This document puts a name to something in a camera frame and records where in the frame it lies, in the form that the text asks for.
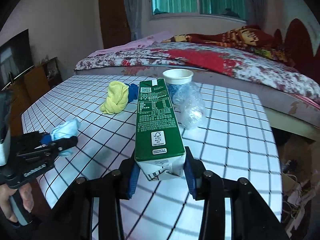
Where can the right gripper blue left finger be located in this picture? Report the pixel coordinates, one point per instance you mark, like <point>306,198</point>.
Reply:
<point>129,174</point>

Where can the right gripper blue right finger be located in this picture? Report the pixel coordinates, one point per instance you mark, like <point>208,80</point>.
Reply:
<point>194,174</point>

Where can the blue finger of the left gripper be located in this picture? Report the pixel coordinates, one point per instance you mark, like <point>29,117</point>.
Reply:
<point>46,139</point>
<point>63,146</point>

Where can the light blue knotted cloth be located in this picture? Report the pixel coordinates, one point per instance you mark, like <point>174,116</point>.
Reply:
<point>65,130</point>

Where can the green white carton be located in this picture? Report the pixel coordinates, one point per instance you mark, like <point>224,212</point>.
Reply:
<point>159,149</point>

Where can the yellow knotted cloth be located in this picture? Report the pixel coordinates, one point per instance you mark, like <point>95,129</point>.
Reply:
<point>116,99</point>

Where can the clear plastic bag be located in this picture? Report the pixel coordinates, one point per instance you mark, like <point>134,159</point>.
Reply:
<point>188,99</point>

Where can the blue patterned paper cup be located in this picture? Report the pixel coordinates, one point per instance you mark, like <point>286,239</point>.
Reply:
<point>176,78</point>

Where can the person's left hand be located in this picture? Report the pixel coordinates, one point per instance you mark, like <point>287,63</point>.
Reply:
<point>26,195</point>

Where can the white grid tablecloth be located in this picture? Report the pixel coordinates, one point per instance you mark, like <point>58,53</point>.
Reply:
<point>234,140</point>

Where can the wooden tv cabinet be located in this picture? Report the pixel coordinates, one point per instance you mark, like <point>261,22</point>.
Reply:
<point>29,87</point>

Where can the black television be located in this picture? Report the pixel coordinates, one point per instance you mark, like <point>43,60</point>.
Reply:
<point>15,57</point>

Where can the cardboard box under bed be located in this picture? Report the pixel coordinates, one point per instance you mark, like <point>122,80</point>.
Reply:
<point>289,183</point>

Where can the bed with floral sheet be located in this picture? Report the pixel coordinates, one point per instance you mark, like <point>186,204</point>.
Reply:
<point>279,87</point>

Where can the dark wooden door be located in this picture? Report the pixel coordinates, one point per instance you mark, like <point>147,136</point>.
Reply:
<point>114,26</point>

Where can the pink bed sheet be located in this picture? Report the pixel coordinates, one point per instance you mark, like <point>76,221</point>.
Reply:
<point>140,43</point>

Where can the red patterned blanket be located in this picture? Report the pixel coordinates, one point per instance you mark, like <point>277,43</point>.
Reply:
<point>249,38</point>

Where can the red heart-shaped headboard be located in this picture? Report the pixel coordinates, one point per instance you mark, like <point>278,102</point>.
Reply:
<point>297,49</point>

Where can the grey curtain by window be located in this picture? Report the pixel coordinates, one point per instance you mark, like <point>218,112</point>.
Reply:
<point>133,9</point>

